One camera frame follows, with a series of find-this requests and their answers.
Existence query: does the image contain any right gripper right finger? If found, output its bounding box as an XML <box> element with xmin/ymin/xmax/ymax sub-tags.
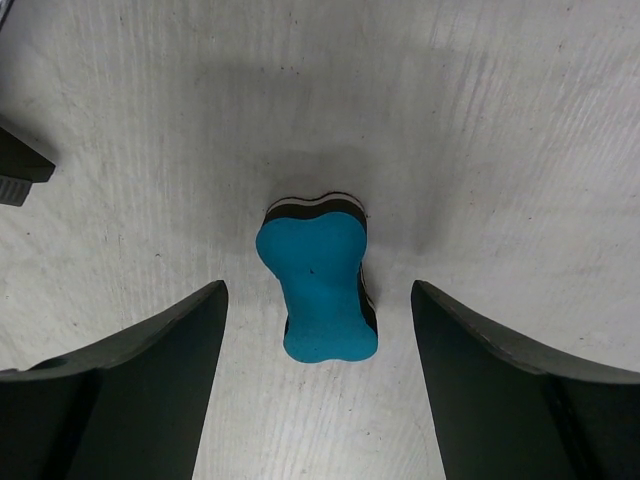
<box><xmin>411</xmin><ymin>280</ymin><xmax>639</xmax><ymax>479</ymax></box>

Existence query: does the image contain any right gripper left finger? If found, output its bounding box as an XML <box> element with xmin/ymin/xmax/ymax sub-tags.
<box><xmin>1</xmin><ymin>281</ymin><xmax>228</xmax><ymax>479</ymax></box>

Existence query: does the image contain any blue bone-shaped eraser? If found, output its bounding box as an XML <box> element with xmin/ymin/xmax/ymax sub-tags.
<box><xmin>256</xmin><ymin>192</ymin><xmax>378</xmax><ymax>364</ymax></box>

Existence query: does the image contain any white whiteboard black frame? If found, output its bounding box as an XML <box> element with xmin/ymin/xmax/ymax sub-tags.
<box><xmin>1</xmin><ymin>117</ymin><xmax>56</xmax><ymax>207</ymax></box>

